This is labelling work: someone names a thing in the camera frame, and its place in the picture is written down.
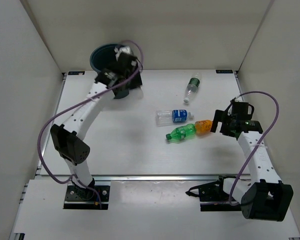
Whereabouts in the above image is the clear bottle green label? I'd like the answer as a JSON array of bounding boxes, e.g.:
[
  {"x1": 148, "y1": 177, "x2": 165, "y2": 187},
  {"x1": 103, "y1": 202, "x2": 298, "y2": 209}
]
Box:
[{"x1": 183, "y1": 72, "x2": 202, "y2": 104}]

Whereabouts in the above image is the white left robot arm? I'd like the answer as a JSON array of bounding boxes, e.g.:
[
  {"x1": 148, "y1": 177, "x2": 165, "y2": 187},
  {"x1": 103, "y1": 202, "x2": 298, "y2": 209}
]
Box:
[{"x1": 50, "y1": 46, "x2": 142, "y2": 200}]

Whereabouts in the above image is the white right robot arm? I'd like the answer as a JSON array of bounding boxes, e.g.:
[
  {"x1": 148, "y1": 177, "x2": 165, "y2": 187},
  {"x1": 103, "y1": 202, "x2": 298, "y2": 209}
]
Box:
[{"x1": 211, "y1": 100, "x2": 294, "y2": 222}]

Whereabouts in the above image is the dark teal plastic bin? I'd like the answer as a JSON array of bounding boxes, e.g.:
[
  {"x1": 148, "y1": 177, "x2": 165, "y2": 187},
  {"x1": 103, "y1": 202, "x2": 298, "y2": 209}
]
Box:
[{"x1": 89, "y1": 43, "x2": 136, "y2": 100}]

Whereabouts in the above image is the orange plastic drink bottle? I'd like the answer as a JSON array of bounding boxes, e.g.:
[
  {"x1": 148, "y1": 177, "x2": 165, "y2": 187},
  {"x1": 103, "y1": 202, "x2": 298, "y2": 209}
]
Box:
[{"x1": 194, "y1": 120, "x2": 213, "y2": 136}]

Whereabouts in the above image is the green plastic soda bottle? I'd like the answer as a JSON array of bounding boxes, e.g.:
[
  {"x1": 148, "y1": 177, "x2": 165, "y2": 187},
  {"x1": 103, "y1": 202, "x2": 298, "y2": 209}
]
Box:
[{"x1": 165, "y1": 123, "x2": 196, "y2": 143}]

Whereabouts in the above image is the clear bottle blue label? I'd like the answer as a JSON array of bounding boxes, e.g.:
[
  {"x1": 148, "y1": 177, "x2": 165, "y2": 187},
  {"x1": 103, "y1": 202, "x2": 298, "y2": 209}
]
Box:
[{"x1": 155, "y1": 109, "x2": 194, "y2": 127}]

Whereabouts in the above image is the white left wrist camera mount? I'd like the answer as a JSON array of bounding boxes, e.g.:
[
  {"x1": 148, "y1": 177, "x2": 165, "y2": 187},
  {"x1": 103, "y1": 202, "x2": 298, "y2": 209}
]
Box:
[{"x1": 114, "y1": 45, "x2": 132, "y2": 60}]

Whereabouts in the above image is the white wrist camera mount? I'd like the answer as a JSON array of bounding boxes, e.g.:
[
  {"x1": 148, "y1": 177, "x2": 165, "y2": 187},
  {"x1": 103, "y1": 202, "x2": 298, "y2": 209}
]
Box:
[
  {"x1": 233, "y1": 96, "x2": 243, "y2": 102},
  {"x1": 114, "y1": 45, "x2": 132, "y2": 60}
]

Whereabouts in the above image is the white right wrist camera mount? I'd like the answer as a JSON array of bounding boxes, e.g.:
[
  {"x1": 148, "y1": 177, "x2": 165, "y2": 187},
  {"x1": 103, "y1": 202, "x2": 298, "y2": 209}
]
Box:
[{"x1": 233, "y1": 96, "x2": 243, "y2": 102}]

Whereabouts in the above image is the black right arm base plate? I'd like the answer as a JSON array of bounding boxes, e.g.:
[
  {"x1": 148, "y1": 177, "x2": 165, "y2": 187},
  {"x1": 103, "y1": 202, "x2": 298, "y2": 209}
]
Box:
[{"x1": 185, "y1": 175, "x2": 241, "y2": 212}]

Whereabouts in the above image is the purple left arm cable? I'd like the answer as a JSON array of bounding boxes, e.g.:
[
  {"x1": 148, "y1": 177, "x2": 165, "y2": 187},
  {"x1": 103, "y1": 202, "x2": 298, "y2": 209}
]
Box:
[{"x1": 36, "y1": 39, "x2": 144, "y2": 210}]

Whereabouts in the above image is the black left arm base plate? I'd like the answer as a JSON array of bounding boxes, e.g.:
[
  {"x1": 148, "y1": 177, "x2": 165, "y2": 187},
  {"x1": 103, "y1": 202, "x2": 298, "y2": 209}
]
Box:
[{"x1": 63, "y1": 184, "x2": 111, "y2": 210}]

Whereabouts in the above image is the aluminium front table rail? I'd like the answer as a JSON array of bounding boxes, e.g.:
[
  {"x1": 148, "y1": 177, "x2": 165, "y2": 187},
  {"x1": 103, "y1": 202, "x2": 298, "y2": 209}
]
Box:
[{"x1": 34, "y1": 174, "x2": 256, "y2": 182}]

